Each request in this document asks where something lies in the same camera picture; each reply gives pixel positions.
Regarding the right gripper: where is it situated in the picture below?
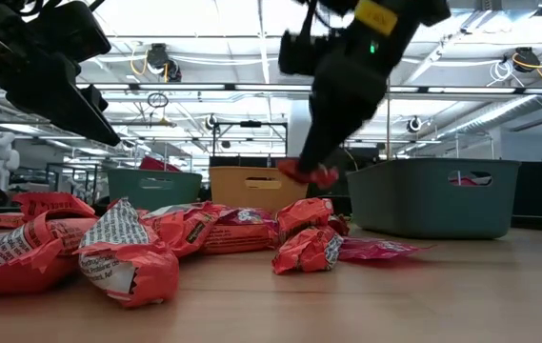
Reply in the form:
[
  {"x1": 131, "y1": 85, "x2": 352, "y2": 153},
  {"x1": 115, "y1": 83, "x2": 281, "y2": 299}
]
[{"x1": 298, "y1": 0, "x2": 422, "y2": 172}]

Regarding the red Skittles candy pack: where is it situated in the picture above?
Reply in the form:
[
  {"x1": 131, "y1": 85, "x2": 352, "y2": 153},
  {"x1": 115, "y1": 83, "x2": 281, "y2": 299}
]
[
  {"x1": 327, "y1": 213, "x2": 351, "y2": 238},
  {"x1": 216, "y1": 207, "x2": 280, "y2": 228}
]

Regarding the red Twizzlers candy pack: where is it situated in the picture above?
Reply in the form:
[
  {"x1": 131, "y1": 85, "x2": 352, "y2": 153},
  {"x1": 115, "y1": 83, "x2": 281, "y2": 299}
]
[{"x1": 337, "y1": 236, "x2": 432, "y2": 262}]

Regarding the red object behind bins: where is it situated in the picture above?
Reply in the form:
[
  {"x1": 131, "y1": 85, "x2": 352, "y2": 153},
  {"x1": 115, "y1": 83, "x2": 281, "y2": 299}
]
[{"x1": 139, "y1": 155, "x2": 181, "y2": 172}]

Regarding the teal plastic bin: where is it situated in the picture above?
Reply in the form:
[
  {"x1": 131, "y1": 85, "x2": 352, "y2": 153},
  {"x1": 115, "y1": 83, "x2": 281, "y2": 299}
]
[{"x1": 107, "y1": 168, "x2": 204, "y2": 215}]

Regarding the long ceiling light bar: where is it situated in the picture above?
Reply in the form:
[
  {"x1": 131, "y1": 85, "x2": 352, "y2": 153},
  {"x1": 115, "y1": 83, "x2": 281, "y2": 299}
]
[{"x1": 93, "y1": 83, "x2": 542, "y2": 94}]

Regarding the yellow plastic bin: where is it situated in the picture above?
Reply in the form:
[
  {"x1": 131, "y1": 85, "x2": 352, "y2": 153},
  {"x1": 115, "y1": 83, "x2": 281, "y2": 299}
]
[{"x1": 209, "y1": 165, "x2": 310, "y2": 214}]

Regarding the grey-blue plastic bin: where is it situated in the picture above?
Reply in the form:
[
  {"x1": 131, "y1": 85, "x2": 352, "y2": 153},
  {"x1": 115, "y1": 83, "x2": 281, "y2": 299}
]
[{"x1": 345, "y1": 158, "x2": 522, "y2": 240}]

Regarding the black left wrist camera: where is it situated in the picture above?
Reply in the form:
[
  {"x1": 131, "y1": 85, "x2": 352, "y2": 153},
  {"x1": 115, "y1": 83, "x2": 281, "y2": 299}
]
[{"x1": 31, "y1": 0, "x2": 112, "y2": 64}]

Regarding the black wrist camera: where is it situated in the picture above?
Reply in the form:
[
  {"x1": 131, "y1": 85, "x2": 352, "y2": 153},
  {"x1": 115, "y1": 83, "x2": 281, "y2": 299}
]
[
  {"x1": 277, "y1": 29, "x2": 331, "y2": 77},
  {"x1": 31, "y1": 0, "x2": 112, "y2": 64}
]

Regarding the hanging black cable ring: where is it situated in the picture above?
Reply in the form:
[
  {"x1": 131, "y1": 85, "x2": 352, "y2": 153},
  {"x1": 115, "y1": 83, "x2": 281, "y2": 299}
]
[{"x1": 146, "y1": 91, "x2": 171, "y2": 110}]

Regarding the black metal stand frame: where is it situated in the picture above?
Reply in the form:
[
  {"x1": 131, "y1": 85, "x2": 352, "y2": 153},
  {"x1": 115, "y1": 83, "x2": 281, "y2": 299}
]
[{"x1": 211, "y1": 120, "x2": 290, "y2": 158}]

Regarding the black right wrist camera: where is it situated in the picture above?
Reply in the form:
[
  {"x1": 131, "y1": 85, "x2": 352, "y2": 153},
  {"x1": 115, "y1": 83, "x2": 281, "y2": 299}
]
[{"x1": 277, "y1": 29, "x2": 331, "y2": 77}]

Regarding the silver ventilation duct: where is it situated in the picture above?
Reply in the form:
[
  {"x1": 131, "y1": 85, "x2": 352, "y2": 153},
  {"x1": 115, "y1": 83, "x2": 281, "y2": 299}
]
[{"x1": 434, "y1": 92, "x2": 542, "y2": 140}]

